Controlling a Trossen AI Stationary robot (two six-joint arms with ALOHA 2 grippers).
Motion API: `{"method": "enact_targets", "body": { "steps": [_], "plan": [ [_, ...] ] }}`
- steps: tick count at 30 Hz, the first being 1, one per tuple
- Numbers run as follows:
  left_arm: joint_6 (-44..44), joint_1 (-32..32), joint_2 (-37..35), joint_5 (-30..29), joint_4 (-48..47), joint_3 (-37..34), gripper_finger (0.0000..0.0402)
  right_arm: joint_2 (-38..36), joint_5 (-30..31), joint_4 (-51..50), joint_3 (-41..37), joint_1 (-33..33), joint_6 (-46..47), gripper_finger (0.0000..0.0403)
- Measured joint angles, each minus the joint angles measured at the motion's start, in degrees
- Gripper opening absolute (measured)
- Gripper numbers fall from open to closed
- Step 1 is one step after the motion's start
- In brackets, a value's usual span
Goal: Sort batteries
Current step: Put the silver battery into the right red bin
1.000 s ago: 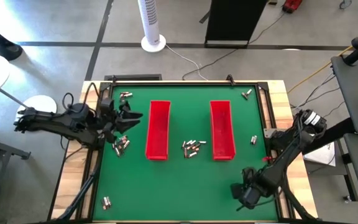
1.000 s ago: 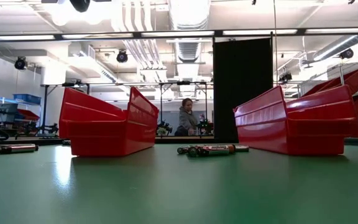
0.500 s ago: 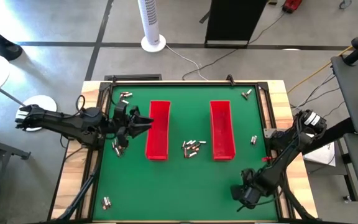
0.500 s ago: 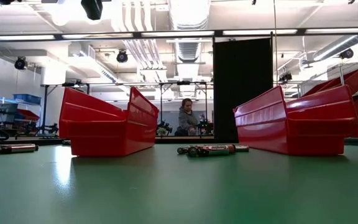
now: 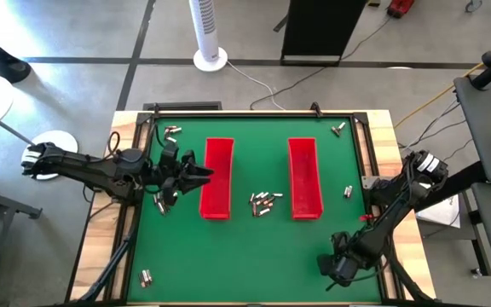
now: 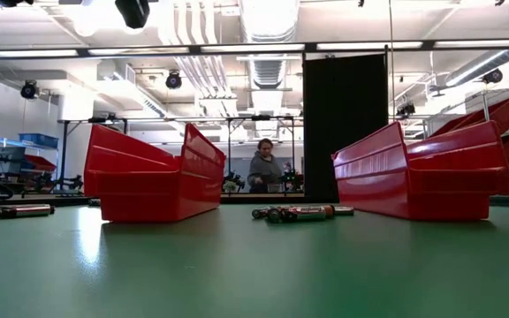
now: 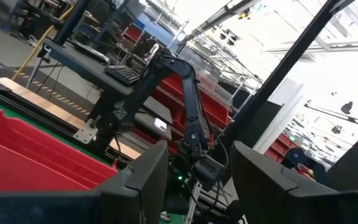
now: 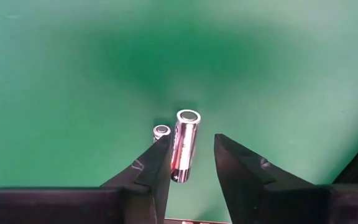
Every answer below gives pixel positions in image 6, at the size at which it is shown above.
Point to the black cabinet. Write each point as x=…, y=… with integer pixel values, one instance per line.
x=343, y=110

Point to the black background workstation frame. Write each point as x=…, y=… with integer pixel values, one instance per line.
x=148, y=119

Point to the grey equipment box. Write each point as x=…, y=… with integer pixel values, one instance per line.
x=11, y=159

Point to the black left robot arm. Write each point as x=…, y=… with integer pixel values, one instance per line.
x=11, y=2

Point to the person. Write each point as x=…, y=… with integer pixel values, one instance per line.
x=264, y=170

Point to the background black robot arm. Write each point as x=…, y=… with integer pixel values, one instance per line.
x=233, y=183
x=292, y=179
x=69, y=183

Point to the blue plastic crate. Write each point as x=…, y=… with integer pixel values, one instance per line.
x=38, y=140

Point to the black overhead beam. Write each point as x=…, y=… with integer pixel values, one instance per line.
x=195, y=48

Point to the red background bin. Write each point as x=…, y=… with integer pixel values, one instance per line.
x=40, y=163

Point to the red plastic bin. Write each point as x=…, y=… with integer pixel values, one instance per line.
x=435, y=190
x=148, y=194

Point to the black ceiling spotlight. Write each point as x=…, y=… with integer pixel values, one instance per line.
x=493, y=76
x=173, y=81
x=29, y=90
x=406, y=109

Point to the green table mat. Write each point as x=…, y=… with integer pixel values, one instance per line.
x=254, y=274

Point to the silver ventilation duct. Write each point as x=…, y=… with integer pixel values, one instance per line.
x=268, y=70

